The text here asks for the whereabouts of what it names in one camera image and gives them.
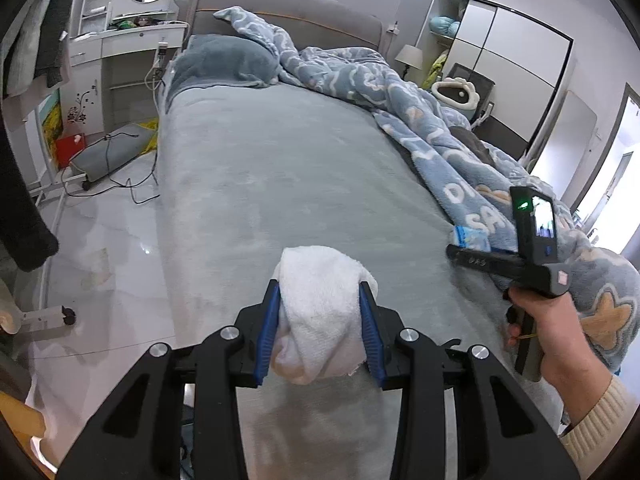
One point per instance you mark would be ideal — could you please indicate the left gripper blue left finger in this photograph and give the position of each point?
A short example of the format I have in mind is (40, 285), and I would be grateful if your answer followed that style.
(268, 326)

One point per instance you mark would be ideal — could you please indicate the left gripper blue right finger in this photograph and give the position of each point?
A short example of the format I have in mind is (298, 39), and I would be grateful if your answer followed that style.
(370, 335)

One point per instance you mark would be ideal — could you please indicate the white towel ball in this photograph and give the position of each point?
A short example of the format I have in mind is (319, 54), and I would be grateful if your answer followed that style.
(319, 330)

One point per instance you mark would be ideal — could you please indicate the person's right hand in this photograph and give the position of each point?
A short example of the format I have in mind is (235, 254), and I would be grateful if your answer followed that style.
(569, 364)

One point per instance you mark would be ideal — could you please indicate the cream sweater right sleeve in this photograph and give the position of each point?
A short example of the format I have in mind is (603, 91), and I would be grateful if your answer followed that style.
(602, 439)

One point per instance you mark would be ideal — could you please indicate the blue white tissue pack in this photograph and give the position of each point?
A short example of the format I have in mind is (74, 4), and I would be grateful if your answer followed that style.
(469, 238)

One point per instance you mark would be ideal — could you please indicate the blue patterned fleece blanket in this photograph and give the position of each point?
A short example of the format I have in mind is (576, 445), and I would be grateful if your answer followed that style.
(475, 194)

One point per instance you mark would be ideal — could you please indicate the grey flat heater on floor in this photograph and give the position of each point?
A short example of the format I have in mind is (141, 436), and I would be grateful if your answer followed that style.
(114, 150)

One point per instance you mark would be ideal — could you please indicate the white plush cat bed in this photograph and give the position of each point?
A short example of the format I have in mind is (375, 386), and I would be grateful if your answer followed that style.
(457, 93)

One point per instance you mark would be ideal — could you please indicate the red box on floor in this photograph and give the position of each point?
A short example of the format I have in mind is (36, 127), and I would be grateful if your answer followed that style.
(66, 147)

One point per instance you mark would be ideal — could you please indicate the teal grey pillow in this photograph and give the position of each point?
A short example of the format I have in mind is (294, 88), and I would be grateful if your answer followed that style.
(218, 60)

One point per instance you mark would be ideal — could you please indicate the small bedside lamp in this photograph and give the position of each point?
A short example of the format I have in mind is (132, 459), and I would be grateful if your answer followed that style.
(411, 59)

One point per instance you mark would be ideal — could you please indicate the yellow picture board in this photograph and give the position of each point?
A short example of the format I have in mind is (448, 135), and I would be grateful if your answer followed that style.
(51, 122)

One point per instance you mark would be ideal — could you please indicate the white wardrobe shelf unit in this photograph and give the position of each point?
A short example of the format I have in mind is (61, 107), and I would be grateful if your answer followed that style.
(526, 59)

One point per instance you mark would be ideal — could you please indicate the grey upholstered headboard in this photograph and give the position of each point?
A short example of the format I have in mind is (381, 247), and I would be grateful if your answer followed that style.
(325, 24)

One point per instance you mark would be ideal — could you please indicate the white vanity dressing table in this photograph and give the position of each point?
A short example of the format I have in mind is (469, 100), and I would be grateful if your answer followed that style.
(115, 48)

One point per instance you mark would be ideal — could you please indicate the clothes rack with hanging garments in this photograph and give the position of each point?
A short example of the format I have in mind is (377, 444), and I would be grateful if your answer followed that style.
(34, 65)

